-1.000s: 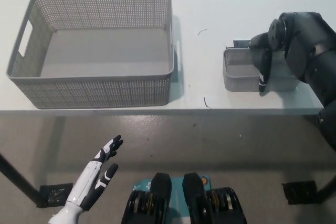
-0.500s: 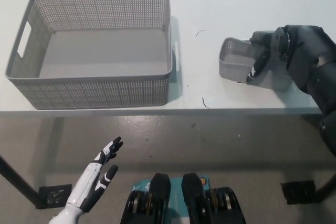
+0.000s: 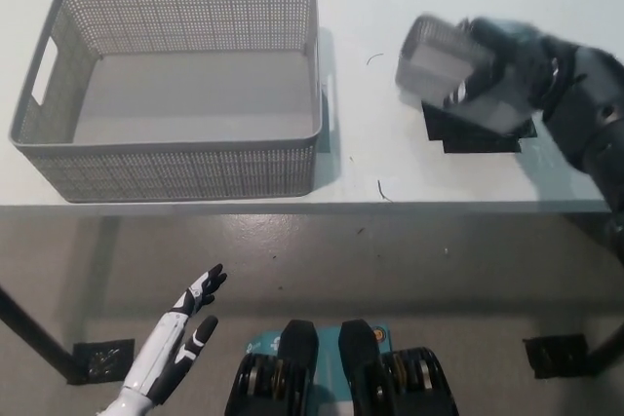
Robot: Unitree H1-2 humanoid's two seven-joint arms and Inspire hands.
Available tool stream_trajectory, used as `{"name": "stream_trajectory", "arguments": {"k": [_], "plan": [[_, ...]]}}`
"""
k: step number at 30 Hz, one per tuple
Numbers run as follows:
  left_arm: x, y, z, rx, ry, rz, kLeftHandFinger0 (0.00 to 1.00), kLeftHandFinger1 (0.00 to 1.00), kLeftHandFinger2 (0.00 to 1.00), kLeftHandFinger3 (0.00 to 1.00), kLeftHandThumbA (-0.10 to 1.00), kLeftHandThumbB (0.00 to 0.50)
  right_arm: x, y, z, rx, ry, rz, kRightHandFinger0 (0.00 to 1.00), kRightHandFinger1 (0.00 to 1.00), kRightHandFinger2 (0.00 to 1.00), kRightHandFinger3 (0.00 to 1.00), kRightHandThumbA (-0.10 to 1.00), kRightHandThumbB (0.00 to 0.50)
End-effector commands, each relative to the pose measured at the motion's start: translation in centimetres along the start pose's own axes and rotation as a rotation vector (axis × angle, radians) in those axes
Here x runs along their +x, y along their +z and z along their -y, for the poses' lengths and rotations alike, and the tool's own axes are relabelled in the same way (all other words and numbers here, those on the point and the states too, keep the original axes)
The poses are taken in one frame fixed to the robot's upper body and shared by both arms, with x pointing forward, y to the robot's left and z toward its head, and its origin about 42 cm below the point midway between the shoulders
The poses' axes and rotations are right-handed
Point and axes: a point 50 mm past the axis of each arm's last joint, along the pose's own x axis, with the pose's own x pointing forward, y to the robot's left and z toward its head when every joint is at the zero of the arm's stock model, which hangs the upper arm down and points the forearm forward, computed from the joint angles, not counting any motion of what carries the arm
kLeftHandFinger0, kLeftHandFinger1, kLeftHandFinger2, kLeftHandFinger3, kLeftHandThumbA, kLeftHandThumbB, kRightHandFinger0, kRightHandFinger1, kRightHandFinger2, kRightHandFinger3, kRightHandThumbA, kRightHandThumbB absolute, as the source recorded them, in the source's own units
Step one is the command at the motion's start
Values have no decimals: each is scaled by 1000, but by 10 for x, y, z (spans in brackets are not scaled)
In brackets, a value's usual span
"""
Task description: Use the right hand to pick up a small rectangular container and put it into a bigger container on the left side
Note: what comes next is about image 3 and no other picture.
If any black and white right hand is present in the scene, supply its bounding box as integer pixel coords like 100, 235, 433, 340
442, 16, 562, 115

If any white and black left hand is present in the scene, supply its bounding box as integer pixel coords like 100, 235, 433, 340
121, 263, 229, 407

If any small grey perforated basket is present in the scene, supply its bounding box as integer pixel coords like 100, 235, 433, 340
394, 13, 533, 135

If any black tape patch on table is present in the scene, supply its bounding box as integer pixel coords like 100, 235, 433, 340
420, 98, 538, 155

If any large grey perforated basket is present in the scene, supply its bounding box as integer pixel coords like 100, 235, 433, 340
8, 0, 338, 205

